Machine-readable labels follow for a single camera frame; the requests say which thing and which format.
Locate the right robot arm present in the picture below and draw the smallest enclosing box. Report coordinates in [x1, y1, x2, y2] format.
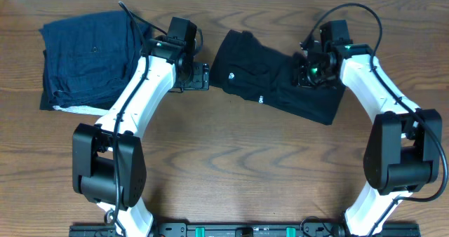
[296, 20, 447, 236]

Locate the folded white garment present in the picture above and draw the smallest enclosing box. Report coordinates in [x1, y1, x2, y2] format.
[53, 105, 108, 116]

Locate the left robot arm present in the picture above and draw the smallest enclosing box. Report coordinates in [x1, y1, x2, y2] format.
[69, 17, 209, 236]

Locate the folded dark blue garment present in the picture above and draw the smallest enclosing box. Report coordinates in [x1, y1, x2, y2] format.
[39, 11, 152, 102]

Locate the black polo shirt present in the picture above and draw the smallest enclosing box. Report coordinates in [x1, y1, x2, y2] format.
[209, 30, 345, 125]

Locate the folded black garment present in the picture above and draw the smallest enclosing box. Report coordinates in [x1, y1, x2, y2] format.
[39, 50, 118, 111]

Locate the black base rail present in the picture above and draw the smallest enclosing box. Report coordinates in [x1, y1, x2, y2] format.
[68, 222, 422, 237]

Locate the small looped black cable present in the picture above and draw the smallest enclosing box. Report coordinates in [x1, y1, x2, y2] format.
[300, 215, 337, 237]

